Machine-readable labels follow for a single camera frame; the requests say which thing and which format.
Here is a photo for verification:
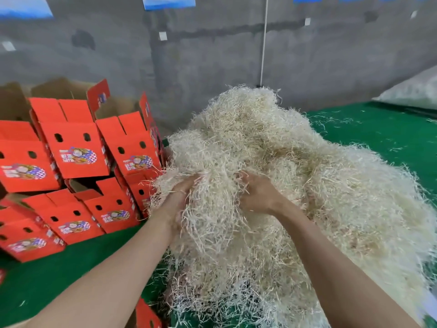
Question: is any person's left hand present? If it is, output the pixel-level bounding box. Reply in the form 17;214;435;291
152;174;203;230

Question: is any red cardboard box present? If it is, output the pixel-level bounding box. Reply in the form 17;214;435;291
22;188;107;247
29;77;112;181
0;193;66;264
70;177;142;235
0;82;64;195
125;297;166;328
126;169;162;217
95;92;165;179

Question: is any white pole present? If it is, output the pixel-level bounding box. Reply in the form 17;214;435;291
257;0;270;88

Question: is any person's right forearm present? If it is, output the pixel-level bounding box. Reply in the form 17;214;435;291
273;201;421;328

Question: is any white sack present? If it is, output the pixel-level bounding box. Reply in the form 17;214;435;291
373;65;437;111

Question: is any white blue wall poster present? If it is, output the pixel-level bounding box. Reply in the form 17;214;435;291
0;0;54;20
141;0;198;11

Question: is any person's right hand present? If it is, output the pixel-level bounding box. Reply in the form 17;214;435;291
236;170;291;217

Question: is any pile of wood wool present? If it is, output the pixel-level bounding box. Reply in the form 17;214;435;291
147;85;437;328

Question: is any person's left forearm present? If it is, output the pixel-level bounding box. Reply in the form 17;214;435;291
24;215;178;328

